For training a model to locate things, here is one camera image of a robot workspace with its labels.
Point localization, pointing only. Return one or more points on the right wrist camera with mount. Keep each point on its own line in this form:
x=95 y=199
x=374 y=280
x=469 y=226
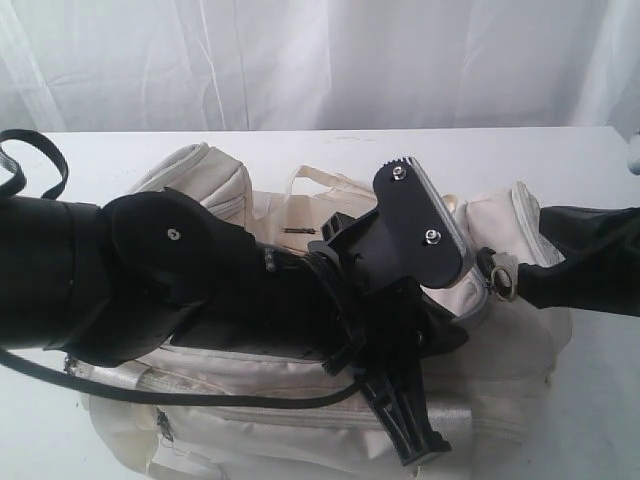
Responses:
x=633 y=161

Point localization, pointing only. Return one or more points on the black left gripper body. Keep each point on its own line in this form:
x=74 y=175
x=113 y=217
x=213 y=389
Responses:
x=375 y=331

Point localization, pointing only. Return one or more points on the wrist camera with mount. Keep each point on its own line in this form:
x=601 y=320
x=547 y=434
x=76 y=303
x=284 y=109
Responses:
x=410 y=233
x=633 y=161

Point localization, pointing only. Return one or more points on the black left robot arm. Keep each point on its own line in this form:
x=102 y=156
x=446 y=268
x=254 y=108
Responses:
x=110 y=284

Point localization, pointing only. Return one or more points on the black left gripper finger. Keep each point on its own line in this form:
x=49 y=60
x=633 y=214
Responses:
x=441 y=334
x=396 y=397

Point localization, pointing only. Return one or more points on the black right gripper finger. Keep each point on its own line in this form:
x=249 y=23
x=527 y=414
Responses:
x=579 y=231
x=602 y=278

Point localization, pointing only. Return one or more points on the cream fabric duffel bag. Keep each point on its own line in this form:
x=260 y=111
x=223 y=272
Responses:
x=483 y=396

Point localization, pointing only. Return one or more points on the white curtain backdrop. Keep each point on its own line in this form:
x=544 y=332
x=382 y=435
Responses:
x=301 y=65

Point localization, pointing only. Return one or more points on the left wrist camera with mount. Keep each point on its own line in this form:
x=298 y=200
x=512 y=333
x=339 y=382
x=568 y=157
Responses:
x=410 y=233

